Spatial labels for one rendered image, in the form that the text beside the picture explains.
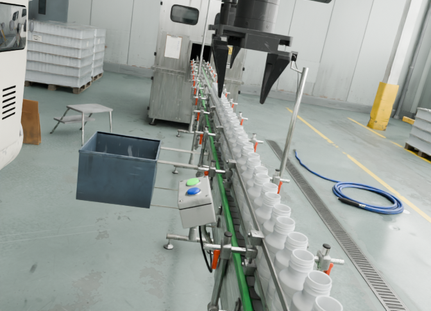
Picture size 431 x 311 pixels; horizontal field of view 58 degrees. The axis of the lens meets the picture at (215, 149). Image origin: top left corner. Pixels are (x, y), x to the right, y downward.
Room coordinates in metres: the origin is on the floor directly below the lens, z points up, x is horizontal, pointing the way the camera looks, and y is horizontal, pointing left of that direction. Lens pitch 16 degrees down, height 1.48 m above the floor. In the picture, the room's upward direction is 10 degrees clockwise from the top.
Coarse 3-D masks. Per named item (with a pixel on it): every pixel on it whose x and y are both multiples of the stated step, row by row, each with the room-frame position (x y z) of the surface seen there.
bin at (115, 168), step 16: (96, 144) 1.76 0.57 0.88; (112, 144) 1.77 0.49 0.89; (128, 144) 1.78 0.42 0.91; (144, 144) 1.79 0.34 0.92; (160, 144) 1.73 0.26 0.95; (80, 160) 1.46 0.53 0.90; (96, 160) 1.47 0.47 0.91; (112, 160) 1.47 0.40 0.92; (128, 160) 1.48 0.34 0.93; (144, 160) 1.49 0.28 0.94; (160, 160) 1.56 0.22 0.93; (80, 176) 1.46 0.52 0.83; (96, 176) 1.47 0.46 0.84; (112, 176) 1.48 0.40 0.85; (128, 176) 1.48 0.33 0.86; (144, 176) 1.49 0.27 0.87; (80, 192) 1.46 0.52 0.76; (96, 192) 1.47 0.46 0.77; (112, 192) 1.48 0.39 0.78; (128, 192) 1.48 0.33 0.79; (144, 192) 1.49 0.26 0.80; (176, 208) 1.56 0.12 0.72
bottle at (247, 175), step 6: (252, 162) 1.01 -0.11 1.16; (258, 162) 1.02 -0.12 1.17; (252, 168) 1.01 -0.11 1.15; (246, 174) 1.01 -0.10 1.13; (252, 174) 1.01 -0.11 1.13; (246, 180) 1.00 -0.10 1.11; (240, 192) 1.02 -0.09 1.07; (240, 198) 1.02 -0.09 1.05; (240, 204) 1.01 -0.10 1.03; (240, 210) 1.01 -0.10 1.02
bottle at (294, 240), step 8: (296, 232) 0.64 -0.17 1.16; (288, 240) 0.61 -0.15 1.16; (296, 240) 0.60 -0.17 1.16; (304, 240) 0.62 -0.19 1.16; (288, 248) 0.61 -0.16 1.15; (296, 248) 0.60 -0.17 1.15; (304, 248) 0.61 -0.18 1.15; (280, 256) 0.61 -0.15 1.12; (288, 256) 0.60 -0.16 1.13; (280, 264) 0.60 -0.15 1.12; (288, 264) 0.59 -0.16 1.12; (272, 280) 0.61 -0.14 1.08; (272, 288) 0.60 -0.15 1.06; (272, 296) 0.60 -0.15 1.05
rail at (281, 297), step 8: (208, 72) 4.01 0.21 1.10; (208, 80) 3.83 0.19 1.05; (208, 88) 2.72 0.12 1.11; (216, 112) 1.93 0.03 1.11; (224, 136) 1.47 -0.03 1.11; (224, 160) 1.36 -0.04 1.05; (240, 176) 1.02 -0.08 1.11; (232, 192) 1.08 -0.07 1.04; (248, 200) 0.86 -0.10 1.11; (240, 216) 0.91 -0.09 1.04; (256, 224) 0.75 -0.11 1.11; (248, 240) 0.79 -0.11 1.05; (264, 248) 0.66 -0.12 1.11; (272, 264) 0.60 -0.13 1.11; (256, 272) 0.67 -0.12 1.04; (272, 272) 0.58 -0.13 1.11; (256, 280) 0.66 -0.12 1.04; (280, 288) 0.53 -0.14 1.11; (264, 296) 0.60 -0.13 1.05; (280, 296) 0.52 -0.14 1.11; (264, 304) 0.58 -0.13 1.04
